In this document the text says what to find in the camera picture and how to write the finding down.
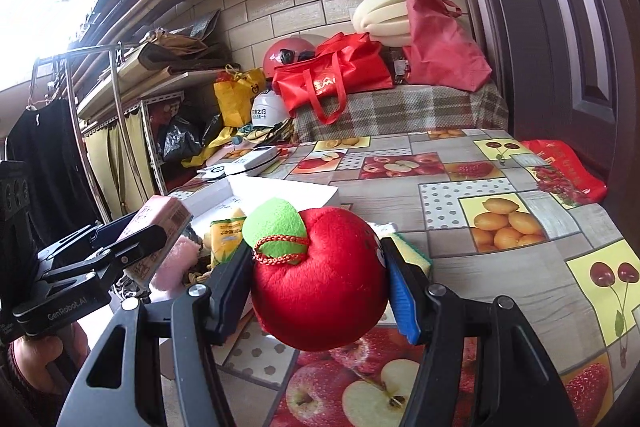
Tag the white power bank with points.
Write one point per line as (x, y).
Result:
(260, 159)

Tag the black plastic bag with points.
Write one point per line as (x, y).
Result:
(180, 137)

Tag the red nonwoven bag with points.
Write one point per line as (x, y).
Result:
(445, 47)

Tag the white cardboard box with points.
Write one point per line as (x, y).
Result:
(280, 194)

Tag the black hanging garment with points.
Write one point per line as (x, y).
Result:
(50, 157)

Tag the wooden shelf board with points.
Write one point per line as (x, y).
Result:
(150, 89)

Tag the crumpled white tissue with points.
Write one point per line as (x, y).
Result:
(382, 229)

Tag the white angle iron rack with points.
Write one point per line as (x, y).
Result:
(152, 147)

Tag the fruit print tablecloth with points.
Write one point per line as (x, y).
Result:
(450, 217)

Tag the plaid cloth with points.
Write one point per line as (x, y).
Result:
(410, 109)

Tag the red apple plush toy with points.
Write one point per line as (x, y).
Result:
(325, 287)

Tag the brown paper bags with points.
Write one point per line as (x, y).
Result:
(170, 47)

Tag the red helmet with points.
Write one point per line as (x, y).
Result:
(280, 54)

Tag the white round charger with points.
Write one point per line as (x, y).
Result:
(215, 172)

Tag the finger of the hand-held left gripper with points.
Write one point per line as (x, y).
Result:
(135, 244)
(107, 229)

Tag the yellow curtain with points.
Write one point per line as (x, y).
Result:
(130, 157)

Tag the red tote bag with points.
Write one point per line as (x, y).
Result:
(340, 72)

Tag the green yellow tissue packet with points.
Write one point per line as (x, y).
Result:
(225, 237)

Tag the yellow sponge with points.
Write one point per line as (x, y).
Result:
(412, 257)

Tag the white helmet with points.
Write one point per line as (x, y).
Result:
(267, 112)

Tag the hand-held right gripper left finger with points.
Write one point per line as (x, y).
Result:
(235, 292)

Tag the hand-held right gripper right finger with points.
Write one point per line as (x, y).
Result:
(404, 302)

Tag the pink tissue packet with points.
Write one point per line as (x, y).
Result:
(160, 214)

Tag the dark panelled door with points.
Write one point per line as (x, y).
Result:
(550, 32)

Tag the person's left hand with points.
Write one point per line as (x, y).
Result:
(30, 352)

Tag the yellow shopping bag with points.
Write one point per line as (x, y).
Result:
(235, 99)

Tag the folded cream foam sheets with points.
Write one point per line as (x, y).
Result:
(380, 17)

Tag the chrome tube rack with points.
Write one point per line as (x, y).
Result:
(90, 49)

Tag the pink plush toy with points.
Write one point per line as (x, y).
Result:
(175, 262)

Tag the red printed packet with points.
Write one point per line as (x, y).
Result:
(565, 167)

